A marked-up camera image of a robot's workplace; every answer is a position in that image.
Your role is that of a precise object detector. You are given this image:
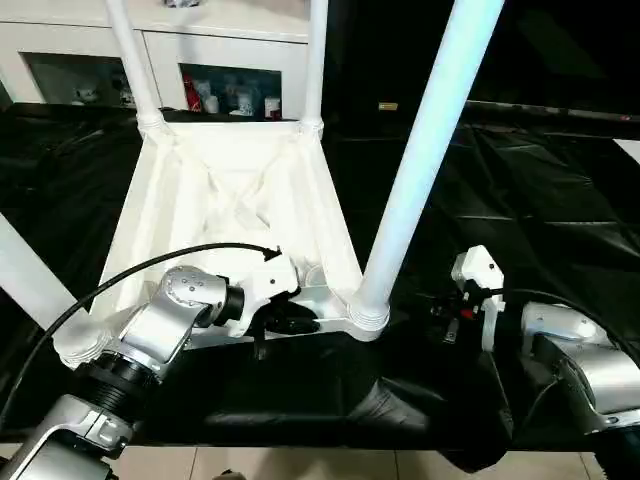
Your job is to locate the white plastic table top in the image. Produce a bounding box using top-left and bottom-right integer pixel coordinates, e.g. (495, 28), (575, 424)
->
(54, 119), (392, 372)

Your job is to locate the black work surface mat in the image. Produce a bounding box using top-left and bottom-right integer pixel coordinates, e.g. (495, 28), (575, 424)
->
(0, 99), (640, 474)

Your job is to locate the dark grey tube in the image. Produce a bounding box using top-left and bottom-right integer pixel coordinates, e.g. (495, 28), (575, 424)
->
(467, 101), (640, 122)

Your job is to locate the red white bottle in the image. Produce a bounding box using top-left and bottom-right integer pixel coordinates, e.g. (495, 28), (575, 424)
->
(182, 74), (202, 113)

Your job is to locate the black backdrop cloth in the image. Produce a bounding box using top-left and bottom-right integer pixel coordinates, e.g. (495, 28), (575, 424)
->
(319, 0), (640, 126)

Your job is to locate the white glass-door cabinet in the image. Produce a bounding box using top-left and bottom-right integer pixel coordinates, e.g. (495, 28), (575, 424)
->
(0, 0), (312, 122)

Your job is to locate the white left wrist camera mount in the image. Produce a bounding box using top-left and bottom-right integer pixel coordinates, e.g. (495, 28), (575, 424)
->
(231, 254), (302, 338)

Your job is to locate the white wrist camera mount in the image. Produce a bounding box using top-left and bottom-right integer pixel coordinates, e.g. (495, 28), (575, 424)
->
(231, 254), (302, 338)
(449, 244), (505, 352)

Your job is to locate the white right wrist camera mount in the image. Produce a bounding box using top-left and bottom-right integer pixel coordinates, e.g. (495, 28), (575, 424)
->
(449, 244), (505, 352)

